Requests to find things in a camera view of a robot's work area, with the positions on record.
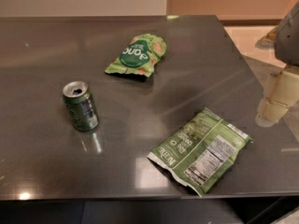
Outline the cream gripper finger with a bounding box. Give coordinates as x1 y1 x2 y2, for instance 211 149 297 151
264 66 299 107
257 97 289 122

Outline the green jalapeno chip bag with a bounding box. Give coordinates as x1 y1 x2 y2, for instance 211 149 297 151
147 107 252 197

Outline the green rice chip bag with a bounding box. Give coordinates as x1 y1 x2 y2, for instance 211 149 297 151
105 34 167 77

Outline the green soda can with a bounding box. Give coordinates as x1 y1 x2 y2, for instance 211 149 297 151
63 81 99 132

